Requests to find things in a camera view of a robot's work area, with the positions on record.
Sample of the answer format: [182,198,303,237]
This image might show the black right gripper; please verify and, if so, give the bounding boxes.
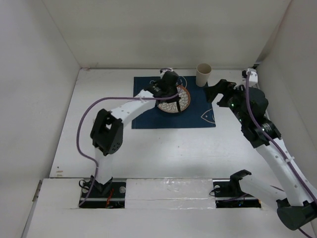
[204,78,251,125]

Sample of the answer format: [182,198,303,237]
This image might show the black table knife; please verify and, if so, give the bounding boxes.
[176,96,181,113]

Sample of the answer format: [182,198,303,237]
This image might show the floral plate with orange rim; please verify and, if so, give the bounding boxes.
[158,86,191,114]

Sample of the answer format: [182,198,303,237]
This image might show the beige paper cup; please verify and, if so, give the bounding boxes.
[196,63,212,87]

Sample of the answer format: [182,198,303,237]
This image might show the dark blue cloth napkin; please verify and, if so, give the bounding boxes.
[131,76,216,129]

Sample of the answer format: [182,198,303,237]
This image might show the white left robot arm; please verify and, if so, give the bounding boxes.
[76,68,180,197]

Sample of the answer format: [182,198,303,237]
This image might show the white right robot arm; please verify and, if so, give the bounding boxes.
[204,79,317,231]

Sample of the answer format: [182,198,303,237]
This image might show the white foam block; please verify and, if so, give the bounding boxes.
[125,178,215,210]

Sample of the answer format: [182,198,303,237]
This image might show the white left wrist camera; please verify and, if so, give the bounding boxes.
[159,67,174,75]

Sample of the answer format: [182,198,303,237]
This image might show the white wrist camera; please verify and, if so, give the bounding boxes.
[242,68,258,87]
[159,67,174,75]

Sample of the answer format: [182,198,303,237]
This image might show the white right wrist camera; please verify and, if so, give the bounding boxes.
[242,68,258,87]

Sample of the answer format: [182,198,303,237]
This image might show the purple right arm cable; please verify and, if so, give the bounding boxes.
[227,73,317,238]

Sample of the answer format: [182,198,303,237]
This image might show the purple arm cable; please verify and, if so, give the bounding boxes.
[227,73,317,238]
[76,67,180,206]

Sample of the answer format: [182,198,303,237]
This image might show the aluminium rail right side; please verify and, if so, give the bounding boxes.
[246,64,289,177]

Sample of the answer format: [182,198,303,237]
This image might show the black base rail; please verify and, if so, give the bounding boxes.
[79,178,262,210]

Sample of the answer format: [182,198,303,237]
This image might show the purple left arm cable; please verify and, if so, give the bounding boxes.
[76,67,180,206]

